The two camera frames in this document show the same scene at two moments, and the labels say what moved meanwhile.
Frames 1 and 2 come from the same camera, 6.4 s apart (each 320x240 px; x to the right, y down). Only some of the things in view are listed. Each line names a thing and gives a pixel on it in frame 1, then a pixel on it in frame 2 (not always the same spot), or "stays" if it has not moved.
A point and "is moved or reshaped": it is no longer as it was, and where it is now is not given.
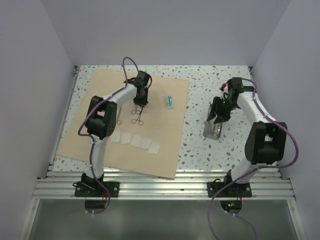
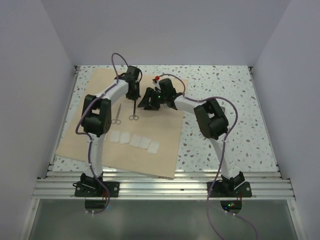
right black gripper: x=222 y=117 to x=150 y=93
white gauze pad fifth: x=145 y=143 stays
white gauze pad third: x=126 y=138 stays
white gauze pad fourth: x=137 y=141 stays
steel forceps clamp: x=140 y=122 to x=134 y=107
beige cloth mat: x=148 y=136 stays
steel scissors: x=119 y=122 stays
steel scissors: x=135 y=111 is moved or reshaped
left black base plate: x=93 y=189 stays
